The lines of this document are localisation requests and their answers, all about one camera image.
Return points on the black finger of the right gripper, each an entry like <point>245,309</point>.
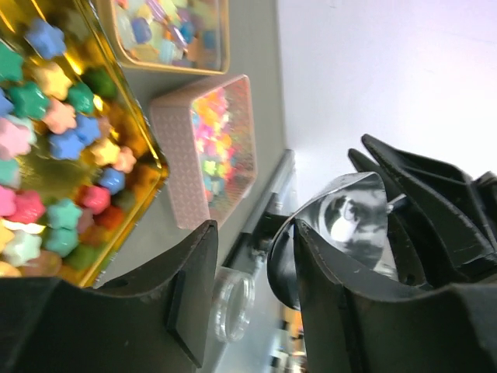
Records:
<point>446,197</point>
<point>408,264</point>

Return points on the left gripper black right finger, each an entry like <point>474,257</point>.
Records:
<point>356,320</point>

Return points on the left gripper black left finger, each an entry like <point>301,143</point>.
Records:
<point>151,319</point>

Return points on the silver metal scoop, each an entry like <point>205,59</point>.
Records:
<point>350,214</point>

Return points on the gold tin of star candies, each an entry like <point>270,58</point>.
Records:
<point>79,166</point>

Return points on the gold tin of pastel gummies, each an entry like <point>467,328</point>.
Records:
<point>189,37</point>

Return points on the clear round jar lid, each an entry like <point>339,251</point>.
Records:
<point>233,301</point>

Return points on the pink tin of bright gummies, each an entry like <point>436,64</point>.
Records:
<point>206,132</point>

